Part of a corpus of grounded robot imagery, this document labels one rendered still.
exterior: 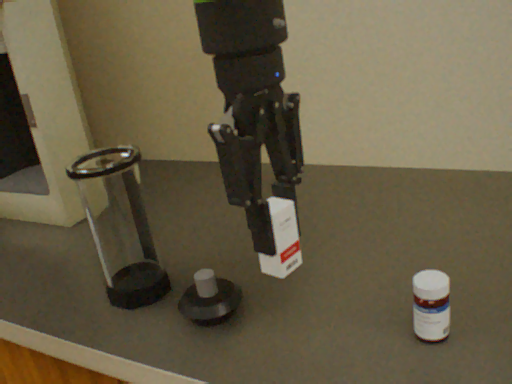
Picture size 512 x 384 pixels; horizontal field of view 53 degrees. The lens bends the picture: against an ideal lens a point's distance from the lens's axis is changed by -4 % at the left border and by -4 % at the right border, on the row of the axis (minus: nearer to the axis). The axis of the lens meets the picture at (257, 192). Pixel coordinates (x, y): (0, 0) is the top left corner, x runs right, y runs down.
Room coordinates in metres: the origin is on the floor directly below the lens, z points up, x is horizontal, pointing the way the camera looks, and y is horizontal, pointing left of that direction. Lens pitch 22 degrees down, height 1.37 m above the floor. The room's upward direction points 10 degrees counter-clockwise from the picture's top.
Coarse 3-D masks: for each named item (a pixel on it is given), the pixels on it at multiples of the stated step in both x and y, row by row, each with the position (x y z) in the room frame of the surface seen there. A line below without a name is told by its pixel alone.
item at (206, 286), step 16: (208, 272) 0.64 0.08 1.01; (192, 288) 0.65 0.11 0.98; (208, 288) 0.63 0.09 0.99; (224, 288) 0.64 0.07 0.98; (240, 288) 0.65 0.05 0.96; (192, 304) 0.61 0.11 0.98; (208, 304) 0.61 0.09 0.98; (224, 304) 0.61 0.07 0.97; (192, 320) 0.62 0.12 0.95; (208, 320) 0.60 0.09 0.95; (224, 320) 0.61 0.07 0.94
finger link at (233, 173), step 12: (228, 132) 0.53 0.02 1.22; (216, 144) 0.55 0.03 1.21; (228, 144) 0.53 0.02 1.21; (228, 156) 0.54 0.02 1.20; (240, 156) 0.54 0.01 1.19; (228, 168) 0.54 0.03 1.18; (240, 168) 0.54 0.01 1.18; (228, 180) 0.54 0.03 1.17; (240, 180) 0.53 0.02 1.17; (228, 192) 0.55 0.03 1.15; (240, 192) 0.53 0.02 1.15
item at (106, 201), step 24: (72, 168) 0.70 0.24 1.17; (96, 168) 0.68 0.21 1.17; (96, 192) 0.69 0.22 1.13; (120, 192) 0.69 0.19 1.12; (144, 192) 0.73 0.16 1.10; (96, 216) 0.69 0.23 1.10; (120, 216) 0.69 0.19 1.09; (144, 216) 0.71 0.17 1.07; (96, 240) 0.70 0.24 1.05; (120, 240) 0.68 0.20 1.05; (144, 240) 0.70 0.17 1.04; (120, 264) 0.68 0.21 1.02; (144, 264) 0.69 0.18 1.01; (120, 288) 0.69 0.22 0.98
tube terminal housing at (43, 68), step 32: (32, 0) 1.10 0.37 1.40; (32, 32) 1.08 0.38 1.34; (64, 32) 1.31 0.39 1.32; (32, 64) 1.07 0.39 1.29; (64, 64) 1.13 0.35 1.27; (32, 96) 1.05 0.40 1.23; (64, 96) 1.11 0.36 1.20; (32, 128) 1.06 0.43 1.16; (64, 128) 1.09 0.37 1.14; (64, 160) 1.07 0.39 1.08; (0, 192) 1.16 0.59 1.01; (64, 192) 1.05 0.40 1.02; (64, 224) 1.05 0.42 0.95
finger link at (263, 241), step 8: (264, 200) 0.56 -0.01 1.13; (264, 208) 0.55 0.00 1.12; (264, 216) 0.56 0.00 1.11; (264, 224) 0.56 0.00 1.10; (272, 224) 0.56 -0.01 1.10; (256, 232) 0.57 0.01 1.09; (264, 232) 0.56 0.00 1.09; (272, 232) 0.56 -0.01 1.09; (256, 240) 0.57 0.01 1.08; (264, 240) 0.56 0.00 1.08; (272, 240) 0.56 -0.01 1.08; (256, 248) 0.57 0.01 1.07; (264, 248) 0.56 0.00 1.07; (272, 248) 0.55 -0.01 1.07; (272, 256) 0.56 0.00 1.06
